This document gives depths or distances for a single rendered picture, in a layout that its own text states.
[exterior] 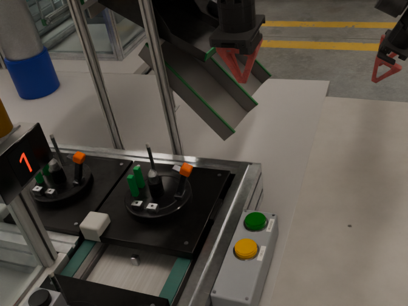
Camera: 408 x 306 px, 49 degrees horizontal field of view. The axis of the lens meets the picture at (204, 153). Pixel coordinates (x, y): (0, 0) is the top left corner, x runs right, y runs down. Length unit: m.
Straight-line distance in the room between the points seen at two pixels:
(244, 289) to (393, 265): 0.32
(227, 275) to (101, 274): 0.26
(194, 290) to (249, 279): 0.10
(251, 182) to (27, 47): 1.03
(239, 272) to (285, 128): 0.60
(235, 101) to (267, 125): 0.22
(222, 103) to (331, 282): 0.48
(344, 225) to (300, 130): 0.38
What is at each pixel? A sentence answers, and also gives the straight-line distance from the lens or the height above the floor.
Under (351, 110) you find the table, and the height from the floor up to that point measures 0.86.
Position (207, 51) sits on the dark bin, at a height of 1.20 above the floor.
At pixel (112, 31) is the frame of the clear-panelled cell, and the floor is 0.99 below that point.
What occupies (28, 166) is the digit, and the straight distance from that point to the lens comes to 0.76.
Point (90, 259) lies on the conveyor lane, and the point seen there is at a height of 0.93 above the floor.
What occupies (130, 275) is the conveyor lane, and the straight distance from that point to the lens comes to 0.91.
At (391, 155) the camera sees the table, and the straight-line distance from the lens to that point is 1.22.
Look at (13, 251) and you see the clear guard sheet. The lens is 0.86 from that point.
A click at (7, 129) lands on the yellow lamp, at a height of 1.27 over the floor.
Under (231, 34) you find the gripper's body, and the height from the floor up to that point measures 1.32.
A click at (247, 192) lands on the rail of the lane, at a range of 0.95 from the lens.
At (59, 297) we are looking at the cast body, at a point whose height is 1.08.
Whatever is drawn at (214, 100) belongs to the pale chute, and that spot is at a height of 1.05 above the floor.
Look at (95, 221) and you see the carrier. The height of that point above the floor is 0.99.
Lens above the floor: 1.59
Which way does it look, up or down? 36 degrees down
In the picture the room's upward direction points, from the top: 10 degrees counter-clockwise
